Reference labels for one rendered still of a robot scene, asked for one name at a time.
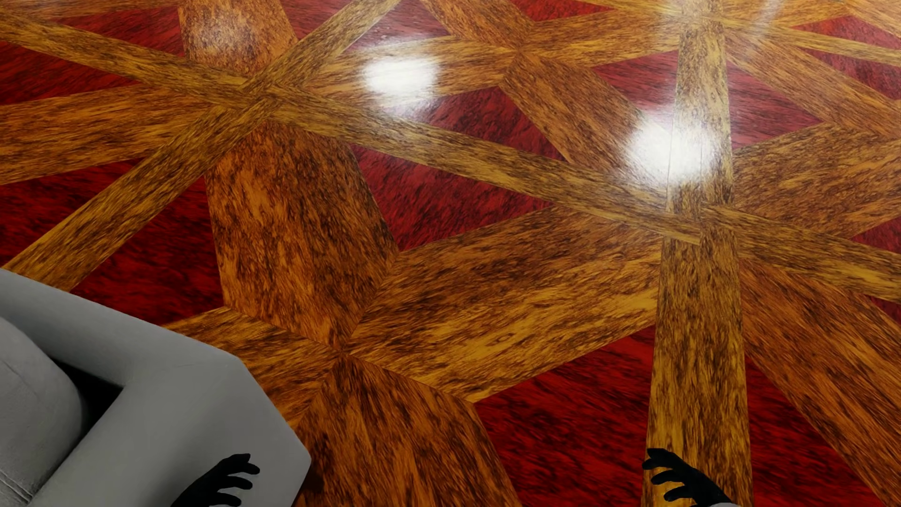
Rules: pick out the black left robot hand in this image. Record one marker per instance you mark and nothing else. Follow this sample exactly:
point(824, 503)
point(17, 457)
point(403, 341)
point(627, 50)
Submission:
point(215, 486)

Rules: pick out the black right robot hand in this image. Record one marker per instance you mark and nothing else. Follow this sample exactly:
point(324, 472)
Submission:
point(686, 480)

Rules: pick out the gray armchair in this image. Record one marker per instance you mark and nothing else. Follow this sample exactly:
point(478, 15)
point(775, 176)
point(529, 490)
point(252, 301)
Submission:
point(169, 401)

